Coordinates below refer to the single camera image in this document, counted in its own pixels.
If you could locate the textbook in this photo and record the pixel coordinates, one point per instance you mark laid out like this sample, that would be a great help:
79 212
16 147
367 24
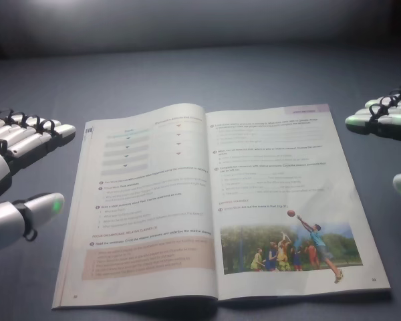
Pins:
173 200

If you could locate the grey table cloth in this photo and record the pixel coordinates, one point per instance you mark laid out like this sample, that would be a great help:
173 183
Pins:
220 77

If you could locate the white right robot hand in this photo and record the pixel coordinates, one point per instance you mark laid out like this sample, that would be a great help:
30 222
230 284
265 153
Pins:
387 115

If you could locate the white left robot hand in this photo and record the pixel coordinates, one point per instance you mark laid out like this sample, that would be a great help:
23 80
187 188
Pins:
16 135

